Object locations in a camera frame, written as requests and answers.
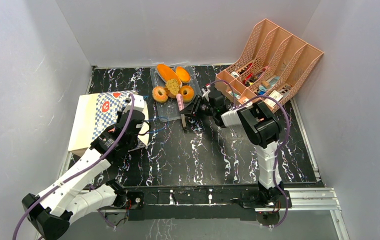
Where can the pink metal tongs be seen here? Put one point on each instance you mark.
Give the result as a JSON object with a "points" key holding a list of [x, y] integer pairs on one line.
{"points": [[181, 107]]}

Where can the pink sugared bread slice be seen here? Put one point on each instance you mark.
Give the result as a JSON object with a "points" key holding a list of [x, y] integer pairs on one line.
{"points": [[167, 73]]}

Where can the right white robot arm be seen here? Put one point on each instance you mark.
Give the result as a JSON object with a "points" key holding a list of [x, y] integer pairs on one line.
{"points": [[262, 129]]}

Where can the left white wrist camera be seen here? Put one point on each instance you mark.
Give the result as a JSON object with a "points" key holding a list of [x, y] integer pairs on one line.
{"points": [[138, 103]]}

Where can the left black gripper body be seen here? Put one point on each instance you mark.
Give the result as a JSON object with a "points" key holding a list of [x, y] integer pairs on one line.
{"points": [[120, 114]]}

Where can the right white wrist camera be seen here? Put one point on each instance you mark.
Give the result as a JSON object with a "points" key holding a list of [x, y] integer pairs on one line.
{"points": [[205, 91]]}

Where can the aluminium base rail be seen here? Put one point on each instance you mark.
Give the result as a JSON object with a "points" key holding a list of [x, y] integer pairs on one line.
{"points": [[220, 202]]}

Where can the sugared orange fake donut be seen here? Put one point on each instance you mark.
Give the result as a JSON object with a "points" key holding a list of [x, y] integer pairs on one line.
{"points": [[159, 94]]}

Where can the clear plastic tray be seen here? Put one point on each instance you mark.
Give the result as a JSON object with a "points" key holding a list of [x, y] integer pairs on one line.
{"points": [[170, 108]]}

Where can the stationery items in rack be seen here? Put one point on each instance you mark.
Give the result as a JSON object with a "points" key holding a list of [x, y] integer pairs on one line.
{"points": [[247, 84]]}

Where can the small yellow fake bread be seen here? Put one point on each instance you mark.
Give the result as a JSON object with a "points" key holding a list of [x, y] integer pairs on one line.
{"points": [[172, 87]]}

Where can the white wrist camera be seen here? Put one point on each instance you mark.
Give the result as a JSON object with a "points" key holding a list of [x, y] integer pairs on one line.
{"points": [[205, 91], [138, 103]]}

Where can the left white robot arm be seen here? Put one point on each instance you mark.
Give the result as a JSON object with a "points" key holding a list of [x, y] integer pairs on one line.
{"points": [[55, 208]]}

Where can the round orange fake bun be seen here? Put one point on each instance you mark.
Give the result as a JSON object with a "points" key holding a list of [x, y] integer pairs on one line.
{"points": [[183, 75]]}

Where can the pink file organizer rack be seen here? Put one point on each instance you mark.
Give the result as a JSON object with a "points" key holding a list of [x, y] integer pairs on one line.
{"points": [[285, 54]]}

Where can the brown checkered paper bag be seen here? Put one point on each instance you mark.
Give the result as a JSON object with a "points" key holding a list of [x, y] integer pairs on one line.
{"points": [[94, 113]]}

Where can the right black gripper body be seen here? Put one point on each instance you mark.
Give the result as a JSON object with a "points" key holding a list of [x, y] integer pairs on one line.
{"points": [[191, 108]]}

